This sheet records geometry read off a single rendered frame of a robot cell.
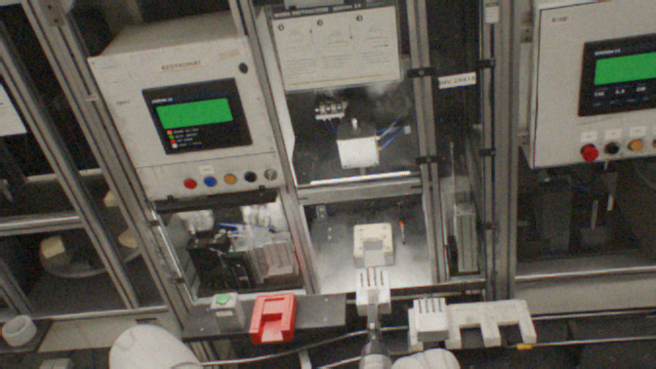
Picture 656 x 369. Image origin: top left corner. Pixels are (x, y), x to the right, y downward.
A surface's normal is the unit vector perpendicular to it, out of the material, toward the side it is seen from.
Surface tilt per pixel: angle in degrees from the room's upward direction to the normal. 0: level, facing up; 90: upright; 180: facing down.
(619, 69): 90
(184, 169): 90
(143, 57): 90
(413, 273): 0
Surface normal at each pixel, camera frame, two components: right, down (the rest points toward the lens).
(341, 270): -0.16, -0.80
